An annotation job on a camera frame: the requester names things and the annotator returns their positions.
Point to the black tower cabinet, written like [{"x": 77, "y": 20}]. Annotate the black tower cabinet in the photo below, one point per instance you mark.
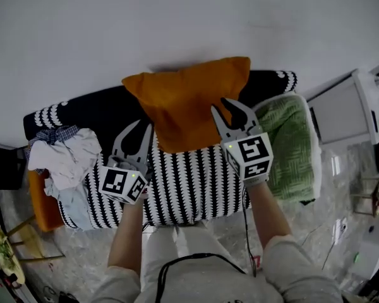
[{"x": 3, "y": 166}]

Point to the person's light trousers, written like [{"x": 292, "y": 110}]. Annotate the person's light trousers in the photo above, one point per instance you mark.
[{"x": 183, "y": 241}]

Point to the person's white shirt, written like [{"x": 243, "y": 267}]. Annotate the person's white shirt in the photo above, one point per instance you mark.
[{"x": 208, "y": 286}]

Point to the white wristband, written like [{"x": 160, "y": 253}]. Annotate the white wristband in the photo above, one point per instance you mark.
[{"x": 256, "y": 180}]

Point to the yellow round side table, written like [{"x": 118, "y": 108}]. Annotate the yellow round side table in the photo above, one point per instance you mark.
[{"x": 28, "y": 245}]

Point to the white cabinet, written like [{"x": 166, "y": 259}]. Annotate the white cabinet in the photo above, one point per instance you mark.
[{"x": 341, "y": 115}]

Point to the orange cushion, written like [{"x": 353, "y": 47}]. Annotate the orange cushion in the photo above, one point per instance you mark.
[{"x": 189, "y": 103}]

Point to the person's left forearm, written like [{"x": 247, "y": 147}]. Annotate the person's left forearm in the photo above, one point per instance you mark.
[{"x": 126, "y": 235}]

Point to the bunch of pale flowers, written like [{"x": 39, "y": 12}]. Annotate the bunch of pale flowers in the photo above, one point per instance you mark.
[{"x": 4, "y": 251}]

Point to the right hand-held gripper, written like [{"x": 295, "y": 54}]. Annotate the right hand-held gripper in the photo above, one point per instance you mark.
[{"x": 252, "y": 156}]

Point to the pale blue cloth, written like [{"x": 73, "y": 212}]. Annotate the pale blue cloth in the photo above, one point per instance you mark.
[{"x": 72, "y": 207}]

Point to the orange sofa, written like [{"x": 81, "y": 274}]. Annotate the orange sofa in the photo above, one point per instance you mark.
[{"x": 42, "y": 207}]

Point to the white crumpled cloth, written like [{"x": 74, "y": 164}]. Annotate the white crumpled cloth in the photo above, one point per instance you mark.
[{"x": 69, "y": 156}]

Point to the person's right forearm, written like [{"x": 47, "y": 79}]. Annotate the person's right forearm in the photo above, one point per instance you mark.
[{"x": 268, "y": 219}]

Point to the blue checked cloth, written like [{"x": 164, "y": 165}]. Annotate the blue checked cloth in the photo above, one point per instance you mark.
[{"x": 57, "y": 134}]

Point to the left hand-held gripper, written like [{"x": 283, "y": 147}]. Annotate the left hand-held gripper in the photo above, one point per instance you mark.
[{"x": 120, "y": 183}]

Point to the green white towel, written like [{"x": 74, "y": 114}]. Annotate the green white towel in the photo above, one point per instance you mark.
[{"x": 290, "y": 147}]

